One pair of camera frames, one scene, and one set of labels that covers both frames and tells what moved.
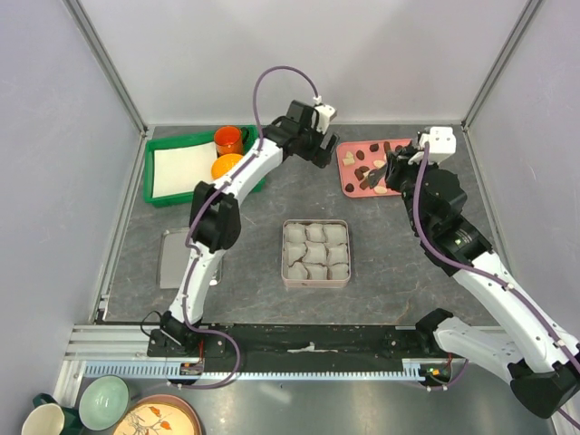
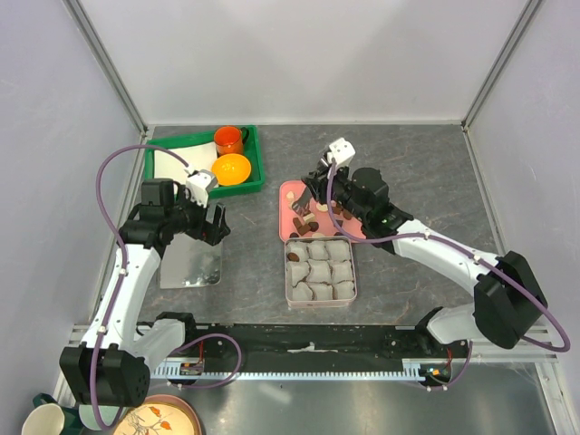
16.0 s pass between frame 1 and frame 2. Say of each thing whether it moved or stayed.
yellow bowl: stayed
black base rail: stayed
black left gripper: moved
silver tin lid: stayed
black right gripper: moved
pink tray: moved
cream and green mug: stayed
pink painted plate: stayed
